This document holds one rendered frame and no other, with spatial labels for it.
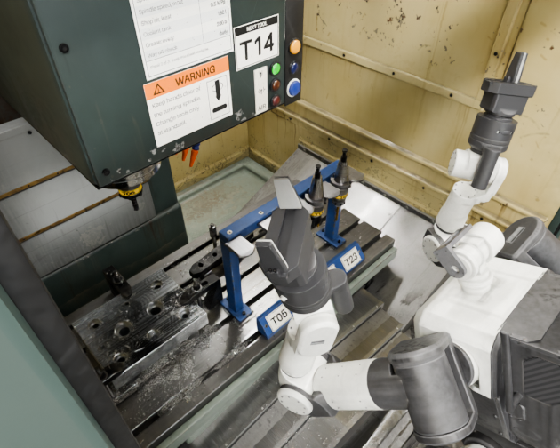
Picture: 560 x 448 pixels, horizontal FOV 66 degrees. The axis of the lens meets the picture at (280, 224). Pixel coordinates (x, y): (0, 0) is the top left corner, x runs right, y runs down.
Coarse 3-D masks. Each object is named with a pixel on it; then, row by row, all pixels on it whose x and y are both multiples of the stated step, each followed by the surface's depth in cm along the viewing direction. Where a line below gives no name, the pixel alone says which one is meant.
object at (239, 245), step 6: (234, 240) 110; (240, 240) 110; (246, 240) 110; (228, 246) 109; (234, 246) 109; (240, 246) 109; (246, 246) 109; (252, 246) 109; (234, 252) 108; (240, 252) 107; (246, 252) 107; (252, 252) 107
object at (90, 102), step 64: (0, 0) 54; (64, 0) 50; (128, 0) 55; (256, 0) 69; (0, 64) 72; (64, 64) 53; (128, 64) 59; (256, 64) 75; (64, 128) 62; (128, 128) 64
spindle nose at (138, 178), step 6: (150, 168) 87; (156, 168) 89; (132, 174) 84; (138, 174) 85; (144, 174) 86; (150, 174) 88; (120, 180) 84; (126, 180) 84; (132, 180) 85; (138, 180) 86; (144, 180) 87; (108, 186) 85; (114, 186) 85; (120, 186) 85; (126, 186) 85; (132, 186) 86
